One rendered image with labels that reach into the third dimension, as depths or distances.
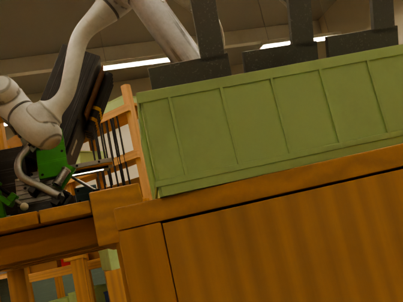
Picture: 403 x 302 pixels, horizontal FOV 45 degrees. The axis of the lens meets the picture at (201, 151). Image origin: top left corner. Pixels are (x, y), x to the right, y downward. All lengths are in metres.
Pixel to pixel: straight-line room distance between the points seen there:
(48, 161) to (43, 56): 7.75
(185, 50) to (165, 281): 0.93
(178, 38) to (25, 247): 0.76
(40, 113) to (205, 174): 0.98
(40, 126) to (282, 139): 1.00
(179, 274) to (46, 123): 0.98
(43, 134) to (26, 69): 8.07
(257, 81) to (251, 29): 9.68
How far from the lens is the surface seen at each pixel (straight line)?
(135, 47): 9.84
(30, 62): 9.73
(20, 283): 2.83
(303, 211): 0.79
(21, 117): 1.68
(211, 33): 0.92
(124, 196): 1.38
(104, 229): 1.38
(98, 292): 5.49
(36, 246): 1.48
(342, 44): 1.01
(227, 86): 0.81
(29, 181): 2.00
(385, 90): 0.89
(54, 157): 2.06
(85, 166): 2.16
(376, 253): 0.81
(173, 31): 1.58
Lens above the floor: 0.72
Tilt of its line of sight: 10 degrees up
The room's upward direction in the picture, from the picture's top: 13 degrees counter-clockwise
